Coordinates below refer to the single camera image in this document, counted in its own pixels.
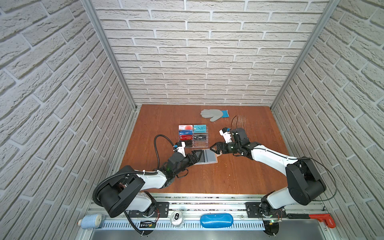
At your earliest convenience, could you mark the beige leather card holder wallet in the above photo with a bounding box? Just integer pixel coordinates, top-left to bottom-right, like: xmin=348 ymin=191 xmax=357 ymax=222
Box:
xmin=195 ymin=149 xmax=218 ymax=165

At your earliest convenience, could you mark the thin black cable right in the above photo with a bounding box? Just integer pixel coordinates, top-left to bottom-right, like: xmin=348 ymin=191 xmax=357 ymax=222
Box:
xmin=230 ymin=115 xmax=338 ymax=202

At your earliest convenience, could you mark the aluminium frame rail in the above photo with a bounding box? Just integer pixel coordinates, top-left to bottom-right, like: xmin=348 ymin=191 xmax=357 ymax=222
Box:
xmin=270 ymin=0 xmax=340 ymax=111
xmin=82 ymin=0 xmax=137 ymax=110

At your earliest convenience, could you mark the clear acrylic card display stand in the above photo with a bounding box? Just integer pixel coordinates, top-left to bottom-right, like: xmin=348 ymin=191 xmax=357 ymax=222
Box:
xmin=178 ymin=125 xmax=209 ymax=149

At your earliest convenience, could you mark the silver can top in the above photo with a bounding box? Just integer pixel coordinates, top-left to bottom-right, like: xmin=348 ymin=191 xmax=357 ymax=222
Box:
xmin=171 ymin=211 xmax=185 ymax=228

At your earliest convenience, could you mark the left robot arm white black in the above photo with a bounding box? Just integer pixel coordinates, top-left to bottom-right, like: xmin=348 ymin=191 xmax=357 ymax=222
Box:
xmin=93 ymin=150 xmax=204 ymax=218

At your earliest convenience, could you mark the black VIP card in stand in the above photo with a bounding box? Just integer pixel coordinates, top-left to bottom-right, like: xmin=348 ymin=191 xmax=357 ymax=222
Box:
xmin=194 ymin=135 xmax=207 ymax=141

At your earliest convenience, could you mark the black corrugated cable left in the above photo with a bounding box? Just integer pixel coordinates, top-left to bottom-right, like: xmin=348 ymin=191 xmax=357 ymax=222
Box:
xmin=92 ymin=134 xmax=175 ymax=208

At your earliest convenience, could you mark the aluminium frame rail right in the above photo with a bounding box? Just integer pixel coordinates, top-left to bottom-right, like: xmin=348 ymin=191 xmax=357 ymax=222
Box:
xmin=270 ymin=0 xmax=340 ymax=111

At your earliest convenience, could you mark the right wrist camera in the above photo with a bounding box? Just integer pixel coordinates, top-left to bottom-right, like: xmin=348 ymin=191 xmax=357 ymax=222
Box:
xmin=219 ymin=128 xmax=249 ymax=144

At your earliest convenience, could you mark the white red april card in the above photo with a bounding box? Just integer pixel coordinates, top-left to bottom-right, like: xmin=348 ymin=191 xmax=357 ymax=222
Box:
xmin=179 ymin=125 xmax=193 ymax=131

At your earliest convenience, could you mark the blue VIP card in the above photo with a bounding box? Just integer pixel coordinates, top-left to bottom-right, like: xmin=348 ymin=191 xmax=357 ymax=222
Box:
xmin=179 ymin=130 xmax=193 ymax=136

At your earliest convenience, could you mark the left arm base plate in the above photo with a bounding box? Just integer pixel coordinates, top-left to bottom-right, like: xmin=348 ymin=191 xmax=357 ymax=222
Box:
xmin=129 ymin=202 xmax=170 ymax=218

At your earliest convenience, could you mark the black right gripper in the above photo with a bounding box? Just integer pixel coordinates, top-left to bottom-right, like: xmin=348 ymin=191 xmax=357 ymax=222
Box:
xmin=210 ymin=141 xmax=242 ymax=154

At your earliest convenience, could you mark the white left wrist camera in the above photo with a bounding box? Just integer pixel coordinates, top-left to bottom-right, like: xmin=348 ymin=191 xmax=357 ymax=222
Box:
xmin=174 ymin=142 xmax=186 ymax=157

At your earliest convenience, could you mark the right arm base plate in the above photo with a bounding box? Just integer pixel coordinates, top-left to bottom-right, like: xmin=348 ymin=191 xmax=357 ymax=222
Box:
xmin=245 ymin=202 xmax=287 ymax=219

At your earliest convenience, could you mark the red gold VIP card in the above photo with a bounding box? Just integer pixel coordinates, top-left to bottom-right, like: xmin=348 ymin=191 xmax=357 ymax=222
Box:
xmin=179 ymin=135 xmax=194 ymax=141

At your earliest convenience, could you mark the blue oval case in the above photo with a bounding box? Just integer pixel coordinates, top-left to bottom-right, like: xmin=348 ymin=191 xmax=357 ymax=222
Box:
xmin=200 ymin=213 xmax=234 ymax=229

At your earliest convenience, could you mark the aluminium frame rail left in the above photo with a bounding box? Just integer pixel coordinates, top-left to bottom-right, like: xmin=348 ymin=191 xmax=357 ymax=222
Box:
xmin=82 ymin=0 xmax=137 ymax=110

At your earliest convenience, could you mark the red black handled tool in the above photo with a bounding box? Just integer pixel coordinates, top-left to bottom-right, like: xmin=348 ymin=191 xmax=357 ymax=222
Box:
xmin=287 ymin=214 xmax=336 ymax=229

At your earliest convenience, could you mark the grey blue work glove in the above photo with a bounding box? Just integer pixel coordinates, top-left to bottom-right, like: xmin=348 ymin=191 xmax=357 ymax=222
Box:
xmin=201 ymin=109 xmax=229 ymax=122

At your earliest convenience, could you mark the dark black card lower left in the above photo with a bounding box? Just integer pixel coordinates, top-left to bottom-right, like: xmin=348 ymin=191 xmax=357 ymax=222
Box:
xmin=185 ymin=141 xmax=193 ymax=148

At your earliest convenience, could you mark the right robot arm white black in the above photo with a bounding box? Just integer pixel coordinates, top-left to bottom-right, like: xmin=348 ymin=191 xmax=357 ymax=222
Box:
xmin=210 ymin=142 xmax=327 ymax=215

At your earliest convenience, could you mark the teal VIP card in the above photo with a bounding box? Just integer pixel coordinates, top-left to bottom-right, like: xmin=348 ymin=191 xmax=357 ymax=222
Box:
xmin=193 ymin=125 xmax=207 ymax=134

